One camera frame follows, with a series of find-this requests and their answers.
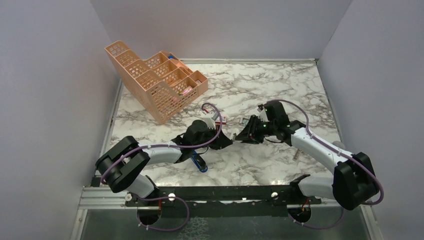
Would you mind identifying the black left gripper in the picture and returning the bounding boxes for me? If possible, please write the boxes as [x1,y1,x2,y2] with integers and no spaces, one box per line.
[192,123,233,150]

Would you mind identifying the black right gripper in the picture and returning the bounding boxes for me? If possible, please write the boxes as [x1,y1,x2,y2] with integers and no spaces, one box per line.
[236,114,277,144]

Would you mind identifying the blue black stapler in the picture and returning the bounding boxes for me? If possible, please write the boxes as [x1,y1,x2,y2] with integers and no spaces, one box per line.
[191,151,208,173]

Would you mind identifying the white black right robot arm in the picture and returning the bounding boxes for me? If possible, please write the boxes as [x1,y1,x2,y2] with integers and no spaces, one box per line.
[234,115,381,211]

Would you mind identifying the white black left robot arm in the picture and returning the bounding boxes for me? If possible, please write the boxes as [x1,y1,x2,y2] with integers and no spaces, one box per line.
[95,120,233,206]

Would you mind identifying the colourful item in organizer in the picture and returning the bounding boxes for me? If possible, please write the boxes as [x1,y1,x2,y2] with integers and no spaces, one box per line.
[179,86,193,96]

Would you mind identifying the peach plastic desk organizer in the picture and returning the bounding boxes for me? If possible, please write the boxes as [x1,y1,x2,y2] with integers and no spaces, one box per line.
[104,40,209,124]

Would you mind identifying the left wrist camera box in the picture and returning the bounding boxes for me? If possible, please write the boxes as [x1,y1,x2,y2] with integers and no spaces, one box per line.
[200,111,220,128]

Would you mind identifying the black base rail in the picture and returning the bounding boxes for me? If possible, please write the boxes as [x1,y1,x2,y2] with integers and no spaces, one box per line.
[126,185,322,211]

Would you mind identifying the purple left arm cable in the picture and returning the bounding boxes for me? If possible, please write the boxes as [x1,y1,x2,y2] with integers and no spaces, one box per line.
[99,102,223,232]

